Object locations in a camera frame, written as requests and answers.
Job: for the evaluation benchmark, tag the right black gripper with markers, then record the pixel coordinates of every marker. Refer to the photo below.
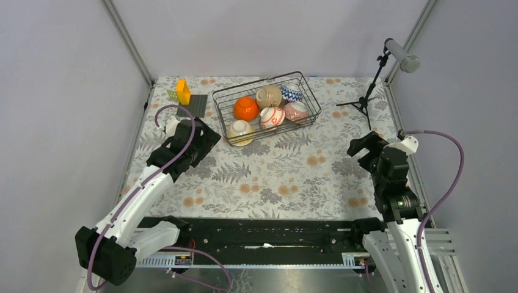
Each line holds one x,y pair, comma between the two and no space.
372,142

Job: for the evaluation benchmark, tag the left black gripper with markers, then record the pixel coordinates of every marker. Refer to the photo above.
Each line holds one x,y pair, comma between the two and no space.
209,139

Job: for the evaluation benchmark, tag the yellow sun pattern bowl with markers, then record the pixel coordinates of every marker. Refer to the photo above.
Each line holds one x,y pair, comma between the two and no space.
240,133

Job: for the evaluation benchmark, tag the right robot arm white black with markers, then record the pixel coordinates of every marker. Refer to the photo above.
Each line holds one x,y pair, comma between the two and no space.
395,243

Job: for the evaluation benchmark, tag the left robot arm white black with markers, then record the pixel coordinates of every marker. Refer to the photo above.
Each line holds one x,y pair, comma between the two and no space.
112,248

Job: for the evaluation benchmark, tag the dark grey building plate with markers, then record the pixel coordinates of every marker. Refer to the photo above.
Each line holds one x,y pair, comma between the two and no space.
196,107

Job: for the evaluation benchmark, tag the black microphone tripod stand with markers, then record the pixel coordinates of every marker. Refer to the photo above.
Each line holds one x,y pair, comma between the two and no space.
362,103

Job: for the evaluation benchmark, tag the orange bowl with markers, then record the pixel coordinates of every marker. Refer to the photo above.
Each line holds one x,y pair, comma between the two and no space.
246,108

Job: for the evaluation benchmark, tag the orange yellow block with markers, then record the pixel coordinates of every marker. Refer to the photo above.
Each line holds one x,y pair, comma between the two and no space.
183,92

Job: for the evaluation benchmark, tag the floral patterned table mat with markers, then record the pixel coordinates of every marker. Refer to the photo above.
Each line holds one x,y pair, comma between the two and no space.
304,173

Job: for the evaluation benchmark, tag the beige bowl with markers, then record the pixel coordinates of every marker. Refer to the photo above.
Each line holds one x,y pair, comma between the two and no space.
268,96

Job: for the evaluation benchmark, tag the pink speckled bowl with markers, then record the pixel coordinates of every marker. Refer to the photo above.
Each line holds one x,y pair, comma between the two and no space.
296,112

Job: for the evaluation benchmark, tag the silver microphone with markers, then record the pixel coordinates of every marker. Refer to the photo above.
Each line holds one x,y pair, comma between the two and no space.
408,63

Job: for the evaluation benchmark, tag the blue zigzag pattern bowl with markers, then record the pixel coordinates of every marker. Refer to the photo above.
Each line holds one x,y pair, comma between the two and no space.
291,92

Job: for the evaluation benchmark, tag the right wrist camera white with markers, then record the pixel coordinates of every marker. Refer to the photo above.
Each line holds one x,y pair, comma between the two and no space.
409,145

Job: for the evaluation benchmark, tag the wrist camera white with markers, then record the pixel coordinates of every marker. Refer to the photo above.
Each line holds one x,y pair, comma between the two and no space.
409,145
170,126

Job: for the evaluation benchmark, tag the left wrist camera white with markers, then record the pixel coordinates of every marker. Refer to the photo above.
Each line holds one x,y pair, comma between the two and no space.
170,126

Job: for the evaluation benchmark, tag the black wire dish rack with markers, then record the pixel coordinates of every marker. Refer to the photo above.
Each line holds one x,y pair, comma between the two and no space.
225,100

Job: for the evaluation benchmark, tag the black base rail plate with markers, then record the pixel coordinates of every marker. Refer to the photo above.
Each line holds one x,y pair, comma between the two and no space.
270,242

